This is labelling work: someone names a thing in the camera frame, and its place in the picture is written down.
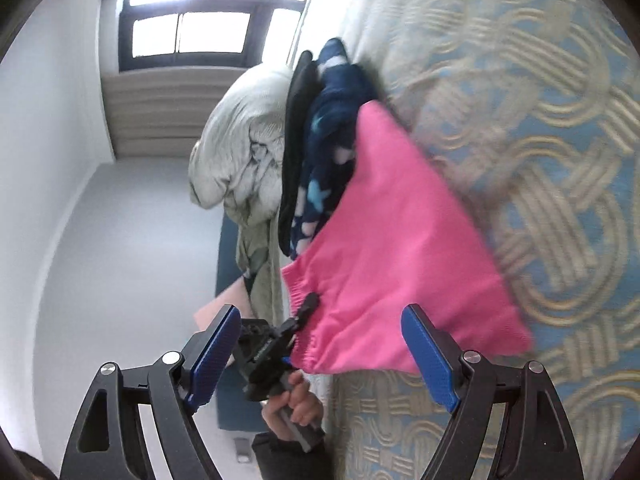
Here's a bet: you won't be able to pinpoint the pink pants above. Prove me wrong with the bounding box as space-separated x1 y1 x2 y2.
282 101 533 375

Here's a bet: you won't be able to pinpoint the dark sleeve forearm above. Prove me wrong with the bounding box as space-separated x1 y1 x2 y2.
252 432 334 480

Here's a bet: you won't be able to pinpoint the person left hand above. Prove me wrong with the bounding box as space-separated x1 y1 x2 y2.
262 370 324 442

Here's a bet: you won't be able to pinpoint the pink pillow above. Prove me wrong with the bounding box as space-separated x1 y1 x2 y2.
193 278 254 369

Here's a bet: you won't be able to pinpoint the grey folded duvet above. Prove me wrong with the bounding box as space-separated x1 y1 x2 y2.
189 64 293 316

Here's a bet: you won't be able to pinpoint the black flat cushion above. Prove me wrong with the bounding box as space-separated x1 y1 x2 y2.
278 51 321 256

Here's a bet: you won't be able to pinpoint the beige curtain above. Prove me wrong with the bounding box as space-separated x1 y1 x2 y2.
102 66 244 158

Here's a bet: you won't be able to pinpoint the navy star fleece blanket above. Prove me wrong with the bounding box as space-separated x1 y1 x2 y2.
288 38 378 260

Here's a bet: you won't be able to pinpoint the window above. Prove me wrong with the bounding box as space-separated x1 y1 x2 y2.
118 0 307 72

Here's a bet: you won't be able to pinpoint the blue beige patterned bedspread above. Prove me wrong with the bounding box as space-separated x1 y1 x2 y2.
299 0 639 479

